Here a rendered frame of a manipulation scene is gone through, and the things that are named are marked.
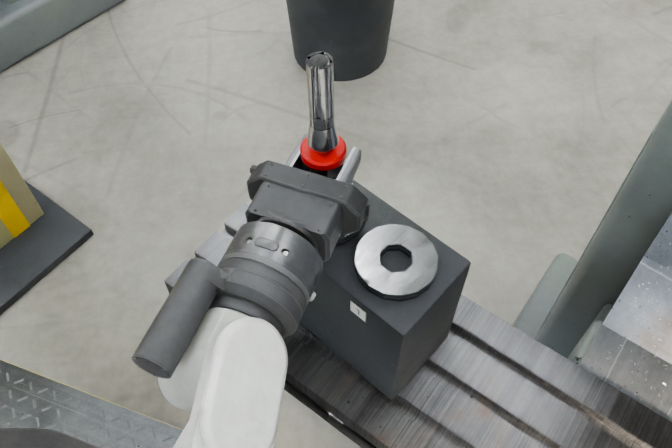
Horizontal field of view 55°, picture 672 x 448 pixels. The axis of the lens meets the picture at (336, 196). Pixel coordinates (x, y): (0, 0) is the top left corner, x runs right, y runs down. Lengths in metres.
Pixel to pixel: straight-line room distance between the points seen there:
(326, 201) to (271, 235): 0.07
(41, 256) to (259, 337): 1.75
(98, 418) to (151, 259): 0.75
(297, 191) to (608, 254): 0.64
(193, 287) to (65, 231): 1.73
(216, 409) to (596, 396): 0.54
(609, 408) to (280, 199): 0.50
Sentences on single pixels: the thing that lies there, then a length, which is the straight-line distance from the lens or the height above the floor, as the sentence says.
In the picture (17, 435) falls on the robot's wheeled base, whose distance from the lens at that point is 1.37.
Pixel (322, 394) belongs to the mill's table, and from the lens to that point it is 0.85.
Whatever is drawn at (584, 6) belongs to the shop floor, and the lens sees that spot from 3.15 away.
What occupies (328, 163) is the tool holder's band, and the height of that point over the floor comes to 1.27.
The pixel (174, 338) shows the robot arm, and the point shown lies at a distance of 0.53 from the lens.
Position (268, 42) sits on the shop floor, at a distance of 2.78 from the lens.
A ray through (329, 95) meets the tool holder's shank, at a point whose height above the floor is 1.35.
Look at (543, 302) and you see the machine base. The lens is 1.85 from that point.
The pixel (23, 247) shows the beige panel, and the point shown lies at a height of 0.03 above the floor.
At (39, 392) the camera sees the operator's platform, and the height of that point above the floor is 0.40.
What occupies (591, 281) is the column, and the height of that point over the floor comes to 0.79.
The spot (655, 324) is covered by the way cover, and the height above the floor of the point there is 0.94.
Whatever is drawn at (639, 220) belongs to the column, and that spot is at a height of 0.98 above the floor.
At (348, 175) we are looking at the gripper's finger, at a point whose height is 1.25.
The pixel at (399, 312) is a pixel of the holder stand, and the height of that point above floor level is 1.15.
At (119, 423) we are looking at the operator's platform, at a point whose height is 0.40.
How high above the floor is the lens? 1.76
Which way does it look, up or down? 53 degrees down
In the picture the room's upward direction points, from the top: straight up
